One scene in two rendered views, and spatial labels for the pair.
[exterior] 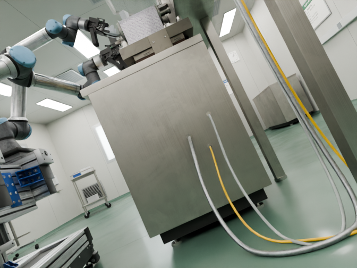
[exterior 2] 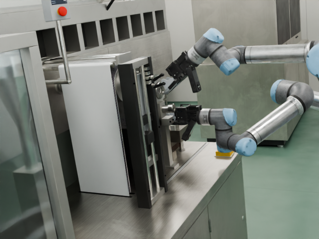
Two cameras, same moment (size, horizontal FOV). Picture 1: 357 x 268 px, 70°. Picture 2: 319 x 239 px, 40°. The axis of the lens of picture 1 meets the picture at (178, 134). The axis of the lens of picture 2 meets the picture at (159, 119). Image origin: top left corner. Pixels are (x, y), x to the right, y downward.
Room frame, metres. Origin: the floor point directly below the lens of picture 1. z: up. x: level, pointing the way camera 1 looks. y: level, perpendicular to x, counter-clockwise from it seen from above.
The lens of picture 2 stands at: (3.27, 0.88, 1.63)
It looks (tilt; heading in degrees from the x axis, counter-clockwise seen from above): 15 degrees down; 206
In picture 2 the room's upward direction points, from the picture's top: 7 degrees counter-clockwise
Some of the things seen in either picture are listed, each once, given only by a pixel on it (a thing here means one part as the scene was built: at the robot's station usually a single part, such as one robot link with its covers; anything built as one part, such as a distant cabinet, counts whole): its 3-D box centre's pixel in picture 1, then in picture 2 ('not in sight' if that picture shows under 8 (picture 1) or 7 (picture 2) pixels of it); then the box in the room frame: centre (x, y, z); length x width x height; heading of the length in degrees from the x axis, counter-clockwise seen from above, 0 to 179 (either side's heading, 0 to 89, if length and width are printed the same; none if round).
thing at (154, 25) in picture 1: (147, 38); not in sight; (1.47, -0.07, 1.11); 0.23 x 0.01 x 0.18; 88
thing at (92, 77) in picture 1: (93, 83); (226, 139); (1.50, 0.34, 1.01); 0.11 x 0.08 x 0.11; 50
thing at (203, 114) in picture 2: (100, 61); (205, 116); (1.49, 0.25, 1.11); 0.08 x 0.05 x 0.08; 178
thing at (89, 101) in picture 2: not in sight; (88, 130); (1.87, -0.12, 1.17); 0.34 x 0.05 x 0.54; 88
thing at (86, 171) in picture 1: (90, 190); not in sight; (5.81, 2.38, 0.51); 0.91 x 0.58 x 1.02; 22
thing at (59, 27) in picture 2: not in sight; (63, 51); (2.09, 0.00, 1.51); 0.02 x 0.02 x 0.20
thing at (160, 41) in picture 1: (160, 42); not in sight; (1.26, -0.11, 0.96); 0.10 x 0.03 x 0.11; 88
